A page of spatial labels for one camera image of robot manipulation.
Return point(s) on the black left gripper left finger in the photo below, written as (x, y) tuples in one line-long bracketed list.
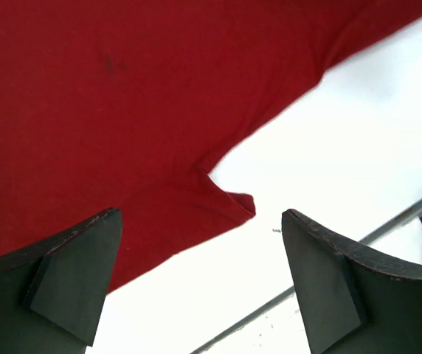
[(52, 292)]

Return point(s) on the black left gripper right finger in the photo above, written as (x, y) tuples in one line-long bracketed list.
[(373, 295)]

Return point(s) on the dark red t shirt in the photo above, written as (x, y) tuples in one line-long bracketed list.
[(131, 104)]

